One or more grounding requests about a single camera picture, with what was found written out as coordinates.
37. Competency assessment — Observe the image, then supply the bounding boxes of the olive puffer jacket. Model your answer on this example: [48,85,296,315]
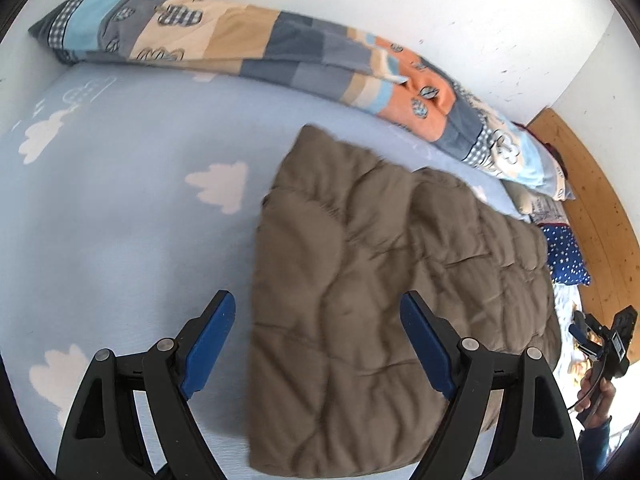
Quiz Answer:
[247,126,561,478]

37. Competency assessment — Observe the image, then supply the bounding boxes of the navy star pillow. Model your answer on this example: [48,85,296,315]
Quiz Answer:
[539,223,591,286]

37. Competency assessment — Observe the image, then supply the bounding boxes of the wooden headboard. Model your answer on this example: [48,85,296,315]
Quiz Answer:
[528,108,640,324]

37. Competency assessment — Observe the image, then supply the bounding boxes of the blue sleeve right forearm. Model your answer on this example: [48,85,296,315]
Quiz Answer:
[577,418,611,480]

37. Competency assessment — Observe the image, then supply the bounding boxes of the person's right hand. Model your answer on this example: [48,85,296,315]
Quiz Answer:
[575,370,616,429]

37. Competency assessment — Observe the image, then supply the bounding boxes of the beige plush toy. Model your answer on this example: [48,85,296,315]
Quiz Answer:
[502,180,544,216]

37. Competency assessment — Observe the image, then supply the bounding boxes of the black cable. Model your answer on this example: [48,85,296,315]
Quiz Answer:
[564,353,609,411]

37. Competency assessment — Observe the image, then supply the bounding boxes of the patchwork rolled duvet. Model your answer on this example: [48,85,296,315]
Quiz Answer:
[30,0,566,200]

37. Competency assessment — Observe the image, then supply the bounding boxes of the light blue cloud bedsheet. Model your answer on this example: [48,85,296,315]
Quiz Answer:
[1,64,515,479]

